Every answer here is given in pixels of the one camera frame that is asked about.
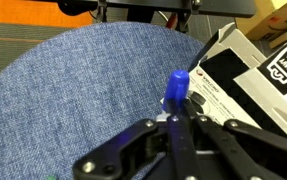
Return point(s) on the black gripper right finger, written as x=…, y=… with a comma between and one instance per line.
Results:
x=243, y=150

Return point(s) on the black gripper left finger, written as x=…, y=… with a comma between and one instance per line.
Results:
x=126, y=150

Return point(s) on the blue marker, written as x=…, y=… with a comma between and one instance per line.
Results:
x=177, y=86

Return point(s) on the white black Velcro box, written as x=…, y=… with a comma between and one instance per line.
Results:
x=249, y=90

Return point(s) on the blue cloth covered round table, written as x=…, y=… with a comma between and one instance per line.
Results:
x=83, y=93

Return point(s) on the small green object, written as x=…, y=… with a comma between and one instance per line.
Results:
x=51, y=177

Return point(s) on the brown cardboard box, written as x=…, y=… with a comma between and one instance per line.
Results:
x=273, y=16

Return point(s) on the black breadboard robot table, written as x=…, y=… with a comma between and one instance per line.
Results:
x=149, y=5

